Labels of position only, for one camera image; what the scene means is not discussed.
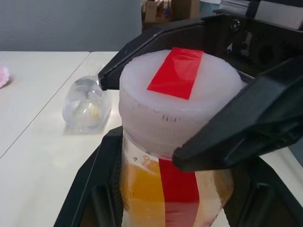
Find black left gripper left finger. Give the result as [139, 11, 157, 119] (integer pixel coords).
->
[53, 126, 125, 227]

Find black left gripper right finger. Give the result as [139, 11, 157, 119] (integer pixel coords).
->
[222, 156, 303, 227]

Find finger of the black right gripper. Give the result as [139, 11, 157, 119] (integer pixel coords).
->
[172, 58, 303, 172]
[98, 20, 205, 92]

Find clear bottle with orange drink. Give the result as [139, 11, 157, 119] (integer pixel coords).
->
[119, 132, 235, 227]

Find white bottle cap red tape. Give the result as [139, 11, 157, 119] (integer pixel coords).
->
[118, 48, 244, 159]

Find empty clear plastic bottle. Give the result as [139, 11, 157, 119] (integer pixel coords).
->
[62, 74, 112, 133]

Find brown cardboard boxes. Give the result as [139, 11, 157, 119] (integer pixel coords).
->
[141, 0, 202, 29]

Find pink fluffy object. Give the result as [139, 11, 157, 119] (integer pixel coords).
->
[0, 66, 15, 89]

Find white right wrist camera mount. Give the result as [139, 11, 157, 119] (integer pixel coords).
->
[254, 0, 303, 30]

